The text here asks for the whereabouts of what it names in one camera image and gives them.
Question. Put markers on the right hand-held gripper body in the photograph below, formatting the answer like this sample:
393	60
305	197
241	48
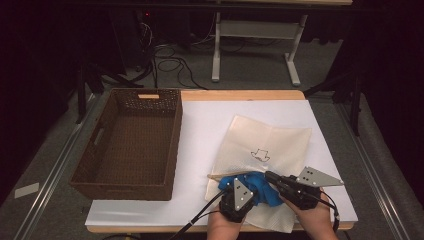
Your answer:
313	178

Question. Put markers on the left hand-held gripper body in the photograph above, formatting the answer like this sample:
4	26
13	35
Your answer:
240	196

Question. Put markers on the blue cloth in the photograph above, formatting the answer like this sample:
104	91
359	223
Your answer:
263	193

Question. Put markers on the cream zippered laundry bag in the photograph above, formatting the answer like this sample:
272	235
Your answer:
266	136

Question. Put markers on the brown woven basket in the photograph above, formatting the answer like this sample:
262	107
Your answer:
133	153

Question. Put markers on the person's left hand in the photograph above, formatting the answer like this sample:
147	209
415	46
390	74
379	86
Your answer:
221	230

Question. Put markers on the person's right hand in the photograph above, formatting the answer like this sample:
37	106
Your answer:
315	223

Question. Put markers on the white sheet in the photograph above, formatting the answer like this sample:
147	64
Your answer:
200	133

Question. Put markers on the black stand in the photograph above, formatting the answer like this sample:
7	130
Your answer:
81	90
356	100

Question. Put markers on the black computer tower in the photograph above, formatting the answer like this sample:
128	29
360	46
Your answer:
130	36

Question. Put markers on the white tape piece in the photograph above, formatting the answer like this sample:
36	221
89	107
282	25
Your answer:
26	190

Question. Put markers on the metal floor rail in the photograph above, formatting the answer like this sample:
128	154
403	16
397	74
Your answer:
370	166
53	173

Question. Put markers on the white desk frame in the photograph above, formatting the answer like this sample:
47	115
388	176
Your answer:
256	29

